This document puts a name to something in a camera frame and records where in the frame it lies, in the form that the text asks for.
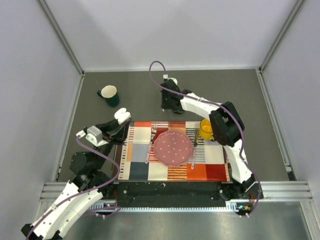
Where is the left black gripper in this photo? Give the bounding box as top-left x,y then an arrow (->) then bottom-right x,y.
93,113 -> 132,169

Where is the white charging case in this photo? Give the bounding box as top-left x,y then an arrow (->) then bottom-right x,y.
114,107 -> 131,125

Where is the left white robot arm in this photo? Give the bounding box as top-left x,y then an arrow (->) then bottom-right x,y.
21,116 -> 132,240

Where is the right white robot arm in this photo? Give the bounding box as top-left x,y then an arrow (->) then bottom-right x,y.
160,74 -> 256,198

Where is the dark green mug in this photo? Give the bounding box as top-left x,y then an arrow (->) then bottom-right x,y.
97,85 -> 120,108

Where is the pink dotted plate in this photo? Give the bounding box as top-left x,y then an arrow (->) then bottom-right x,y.
153,130 -> 193,167

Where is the yellow transparent mug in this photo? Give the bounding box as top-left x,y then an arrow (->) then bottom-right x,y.
199,118 -> 214,141

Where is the colourful patchwork placemat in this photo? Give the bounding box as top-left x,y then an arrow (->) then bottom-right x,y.
115,121 -> 231,182

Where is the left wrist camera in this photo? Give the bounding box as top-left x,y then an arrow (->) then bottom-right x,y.
76,125 -> 108,148

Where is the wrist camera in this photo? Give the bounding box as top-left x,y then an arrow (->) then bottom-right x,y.
76,125 -> 108,148
163,74 -> 178,86

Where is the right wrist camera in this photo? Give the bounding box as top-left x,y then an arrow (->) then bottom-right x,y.
163,74 -> 178,86

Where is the pink handled fork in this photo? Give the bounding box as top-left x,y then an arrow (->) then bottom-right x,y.
145,124 -> 158,164

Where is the pink handled knife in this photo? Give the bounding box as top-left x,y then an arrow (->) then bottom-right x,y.
191,128 -> 199,170

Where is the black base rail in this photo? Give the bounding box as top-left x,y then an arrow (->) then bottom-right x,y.
39,180 -> 313,213

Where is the left aluminium frame post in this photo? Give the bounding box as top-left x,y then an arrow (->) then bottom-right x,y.
37,0 -> 85,76

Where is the aluminium frame post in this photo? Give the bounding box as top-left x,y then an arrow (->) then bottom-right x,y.
258,0 -> 306,74
37,0 -> 85,76

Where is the right aluminium frame post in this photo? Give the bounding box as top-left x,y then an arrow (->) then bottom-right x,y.
258,0 -> 306,74

